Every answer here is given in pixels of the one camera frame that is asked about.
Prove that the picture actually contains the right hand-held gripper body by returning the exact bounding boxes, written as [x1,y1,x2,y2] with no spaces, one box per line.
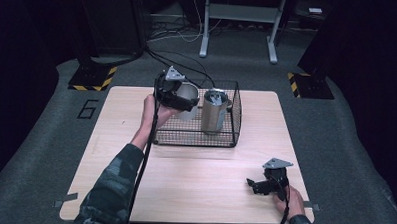
[262,157,294,199]

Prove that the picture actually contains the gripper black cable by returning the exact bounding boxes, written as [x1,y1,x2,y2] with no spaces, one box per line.
[271,176,292,224]
[124,71,166,224]

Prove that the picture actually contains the black floor cables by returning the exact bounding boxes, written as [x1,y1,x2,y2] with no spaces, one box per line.
[141,44,219,91]

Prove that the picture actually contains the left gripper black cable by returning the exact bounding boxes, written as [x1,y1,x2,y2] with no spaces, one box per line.
[124,71,166,224]

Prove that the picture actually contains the grey tape strip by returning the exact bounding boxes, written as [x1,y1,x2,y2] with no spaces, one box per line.
[53,191,79,209]
[302,200,321,212]

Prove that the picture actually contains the grey mug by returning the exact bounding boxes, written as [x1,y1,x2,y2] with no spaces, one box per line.
[175,81,202,122]

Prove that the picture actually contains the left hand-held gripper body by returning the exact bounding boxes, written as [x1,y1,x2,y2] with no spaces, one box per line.
[154,64,186,108]

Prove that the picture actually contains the black base with striped edge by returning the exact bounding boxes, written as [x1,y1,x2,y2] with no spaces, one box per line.
[67,62,118,93]
[286,71,336,101]

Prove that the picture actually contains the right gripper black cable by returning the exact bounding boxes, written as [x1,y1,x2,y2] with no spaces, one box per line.
[271,176,292,224]

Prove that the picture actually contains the person's right hand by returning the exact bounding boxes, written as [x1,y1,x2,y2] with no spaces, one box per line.
[272,184,308,222]

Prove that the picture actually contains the black wire basket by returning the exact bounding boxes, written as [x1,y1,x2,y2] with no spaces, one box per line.
[151,77,244,149]

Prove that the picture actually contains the black cabinet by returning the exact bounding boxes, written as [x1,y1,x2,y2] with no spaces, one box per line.
[74,0,148,58]

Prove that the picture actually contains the white metal stand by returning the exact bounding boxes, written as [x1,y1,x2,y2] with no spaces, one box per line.
[198,0,288,65]

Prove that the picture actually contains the stainless steel tumbler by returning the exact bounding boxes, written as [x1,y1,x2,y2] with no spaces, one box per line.
[200,87,234,135]

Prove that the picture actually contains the person's left hand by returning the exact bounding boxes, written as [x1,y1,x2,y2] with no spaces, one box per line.
[140,93,181,139]

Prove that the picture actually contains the white floor cable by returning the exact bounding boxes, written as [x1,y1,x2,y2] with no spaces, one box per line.
[148,0,224,46]

